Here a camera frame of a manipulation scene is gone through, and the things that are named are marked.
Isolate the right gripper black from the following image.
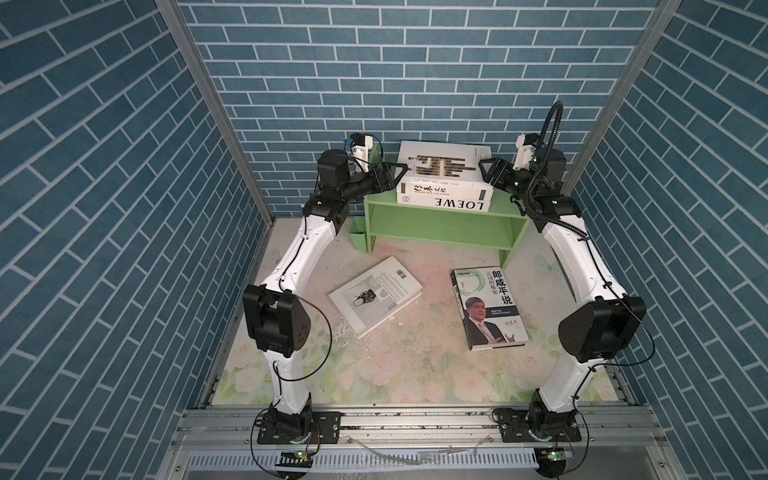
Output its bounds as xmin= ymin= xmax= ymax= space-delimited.
xmin=480 ymin=158 xmax=538 ymax=207

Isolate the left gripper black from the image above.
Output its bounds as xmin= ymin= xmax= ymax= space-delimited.
xmin=335 ymin=164 xmax=405 ymax=205

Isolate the white Loewe Foundation book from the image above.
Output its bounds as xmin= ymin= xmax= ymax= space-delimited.
xmin=396 ymin=191 xmax=491 ymax=212

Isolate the white-backed heritage culture book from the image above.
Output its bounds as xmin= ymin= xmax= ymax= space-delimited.
xmin=397 ymin=180 xmax=493 ymax=200

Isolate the white booklet with brown bars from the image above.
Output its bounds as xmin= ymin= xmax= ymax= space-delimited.
xmin=398 ymin=140 xmax=492 ymax=183

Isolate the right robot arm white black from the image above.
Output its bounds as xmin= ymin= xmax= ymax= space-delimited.
xmin=479 ymin=145 xmax=646 ymax=425

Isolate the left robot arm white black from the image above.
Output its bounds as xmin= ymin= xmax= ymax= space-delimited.
xmin=242 ymin=149 xmax=408 ymax=426

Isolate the green two-tier shelf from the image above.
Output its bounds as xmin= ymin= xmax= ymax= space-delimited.
xmin=349 ymin=188 xmax=532 ymax=267

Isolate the white magazine with handbag photo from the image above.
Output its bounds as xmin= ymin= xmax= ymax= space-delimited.
xmin=329 ymin=256 xmax=423 ymax=338

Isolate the Chinese book with man portrait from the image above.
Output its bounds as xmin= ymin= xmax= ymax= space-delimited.
xmin=451 ymin=266 xmax=529 ymax=351

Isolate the right circuit board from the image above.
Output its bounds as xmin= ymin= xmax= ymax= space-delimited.
xmin=534 ymin=448 xmax=570 ymax=468

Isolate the circuit board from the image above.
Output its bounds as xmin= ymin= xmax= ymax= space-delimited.
xmin=275 ymin=451 xmax=314 ymax=471
xmin=534 ymin=448 xmax=570 ymax=468

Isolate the left circuit board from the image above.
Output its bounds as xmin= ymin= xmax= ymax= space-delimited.
xmin=275 ymin=451 xmax=314 ymax=471

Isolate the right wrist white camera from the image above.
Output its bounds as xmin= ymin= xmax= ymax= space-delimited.
xmin=513 ymin=133 xmax=540 ymax=171

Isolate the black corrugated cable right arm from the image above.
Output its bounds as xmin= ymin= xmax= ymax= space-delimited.
xmin=521 ymin=100 xmax=592 ymax=241

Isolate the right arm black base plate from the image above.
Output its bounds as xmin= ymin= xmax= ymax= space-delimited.
xmin=491 ymin=406 xmax=582 ymax=443

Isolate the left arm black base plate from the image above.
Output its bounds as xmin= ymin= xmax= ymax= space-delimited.
xmin=256 ymin=409 xmax=342 ymax=445

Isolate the aluminium front rail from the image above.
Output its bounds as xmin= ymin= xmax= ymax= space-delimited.
xmin=172 ymin=404 xmax=668 ymax=449

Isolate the white slotted cable duct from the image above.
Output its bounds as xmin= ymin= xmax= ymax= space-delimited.
xmin=186 ymin=448 xmax=539 ymax=473

